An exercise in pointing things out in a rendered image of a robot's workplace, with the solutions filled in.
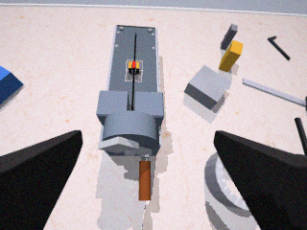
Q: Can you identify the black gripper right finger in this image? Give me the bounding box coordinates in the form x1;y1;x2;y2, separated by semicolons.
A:
214;130;307;230

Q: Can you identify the yellow rectangular bar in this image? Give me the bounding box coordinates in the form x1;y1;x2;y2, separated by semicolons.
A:
219;40;244;72

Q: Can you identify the grey hollow cylinder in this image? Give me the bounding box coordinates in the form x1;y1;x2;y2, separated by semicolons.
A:
204;152;249;210

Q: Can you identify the blue rectangular block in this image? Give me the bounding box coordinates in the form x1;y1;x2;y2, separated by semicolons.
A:
0;66;23;104

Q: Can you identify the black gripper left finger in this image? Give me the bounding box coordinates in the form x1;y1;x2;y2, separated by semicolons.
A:
0;130;83;230

